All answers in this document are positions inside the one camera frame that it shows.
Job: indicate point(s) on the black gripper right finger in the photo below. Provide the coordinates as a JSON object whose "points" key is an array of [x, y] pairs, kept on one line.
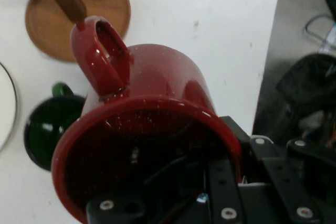
{"points": [[283, 176]]}

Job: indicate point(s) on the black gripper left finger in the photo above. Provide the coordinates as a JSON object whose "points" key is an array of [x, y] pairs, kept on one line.
{"points": [[223, 195]]}

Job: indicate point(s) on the red enamel mug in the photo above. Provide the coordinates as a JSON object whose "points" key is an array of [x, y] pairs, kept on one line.
{"points": [[162, 77]]}

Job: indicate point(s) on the black bag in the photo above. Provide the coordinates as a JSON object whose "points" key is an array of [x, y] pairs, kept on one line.
{"points": [[304, 85]]}

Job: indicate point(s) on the dark green enamel mug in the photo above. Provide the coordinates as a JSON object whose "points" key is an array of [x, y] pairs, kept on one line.
{"points": [[44, 127]]}

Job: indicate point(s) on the brown wooden mug tree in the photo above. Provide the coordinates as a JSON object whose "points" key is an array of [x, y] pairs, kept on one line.
{"points": [[105, 3]]}

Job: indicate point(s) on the white plate with dark rim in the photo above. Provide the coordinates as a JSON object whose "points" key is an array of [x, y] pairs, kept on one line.
{"points": [[6, 103]]}

